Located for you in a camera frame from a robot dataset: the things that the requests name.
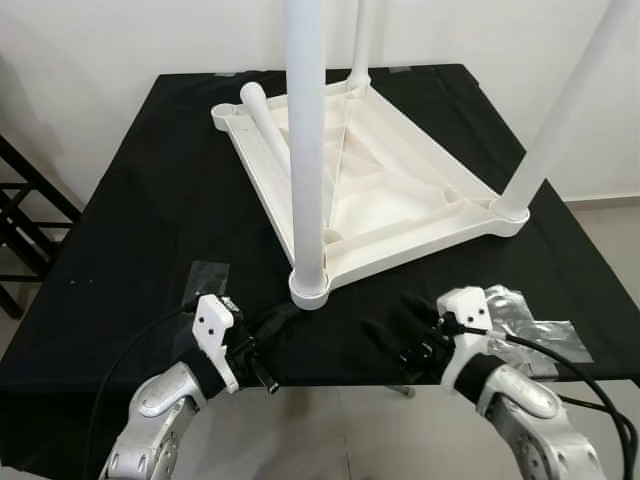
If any black round stool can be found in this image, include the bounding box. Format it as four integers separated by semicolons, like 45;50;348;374
0;133;82;320

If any white plastic table leg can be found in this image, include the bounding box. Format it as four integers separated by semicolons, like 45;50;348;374
284;0;332;301
494;0;640;217
346;0;387;87
239;81;292;173

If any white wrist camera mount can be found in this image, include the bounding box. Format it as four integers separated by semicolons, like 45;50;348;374
437;286;494;391
192;293;242;395

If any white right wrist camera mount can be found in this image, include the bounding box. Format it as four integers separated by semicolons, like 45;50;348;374
437;286;494;391

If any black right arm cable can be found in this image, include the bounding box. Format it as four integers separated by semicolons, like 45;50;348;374
460;318;640;480

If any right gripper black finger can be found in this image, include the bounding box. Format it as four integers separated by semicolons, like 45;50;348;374
400;292;442;328
360;317;414;360

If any clear tape patch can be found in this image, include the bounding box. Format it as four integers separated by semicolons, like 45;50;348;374
187;261;232;300
485;284;594;364

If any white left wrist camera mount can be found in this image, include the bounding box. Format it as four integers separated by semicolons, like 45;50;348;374
192;293;242;395

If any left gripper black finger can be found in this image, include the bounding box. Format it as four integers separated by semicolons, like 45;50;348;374
260;309;302;344
250;303;298;334

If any black tablecloth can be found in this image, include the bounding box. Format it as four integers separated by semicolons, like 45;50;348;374
0;64;640;477

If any white plastic table top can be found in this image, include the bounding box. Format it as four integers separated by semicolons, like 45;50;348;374
211;74;530;310

